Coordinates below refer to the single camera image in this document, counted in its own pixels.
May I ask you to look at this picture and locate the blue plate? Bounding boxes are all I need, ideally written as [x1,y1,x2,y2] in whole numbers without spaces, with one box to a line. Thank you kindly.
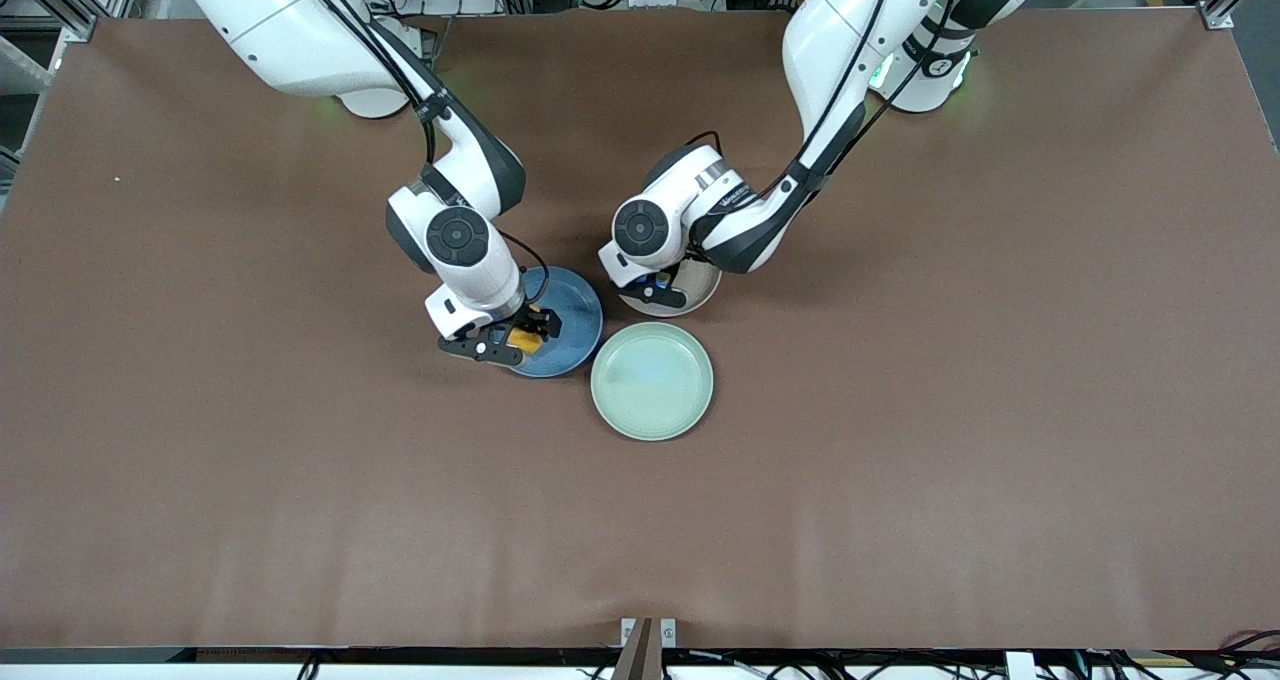
[503,265,605,379]

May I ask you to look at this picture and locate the beige plate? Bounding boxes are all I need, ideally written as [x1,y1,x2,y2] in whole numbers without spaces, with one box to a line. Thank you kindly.
[620,258,724,319]

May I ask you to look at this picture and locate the light green plate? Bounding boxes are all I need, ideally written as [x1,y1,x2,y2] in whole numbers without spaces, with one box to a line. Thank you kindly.
[589,321,716,443]

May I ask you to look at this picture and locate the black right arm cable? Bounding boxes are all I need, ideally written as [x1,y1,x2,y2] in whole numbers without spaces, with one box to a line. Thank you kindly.
[285,0,551,306]

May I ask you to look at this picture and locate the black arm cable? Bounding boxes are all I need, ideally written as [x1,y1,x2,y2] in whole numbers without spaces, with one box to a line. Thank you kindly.
[285,0,551,306]
[678,0,963,223]

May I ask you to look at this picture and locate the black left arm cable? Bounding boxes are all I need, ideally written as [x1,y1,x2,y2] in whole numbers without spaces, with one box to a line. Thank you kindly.
[678,0,963,223]

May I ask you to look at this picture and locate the metal bracket with brown strip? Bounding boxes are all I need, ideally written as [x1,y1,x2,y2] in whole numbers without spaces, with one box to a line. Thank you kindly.
[612,616,679,680]

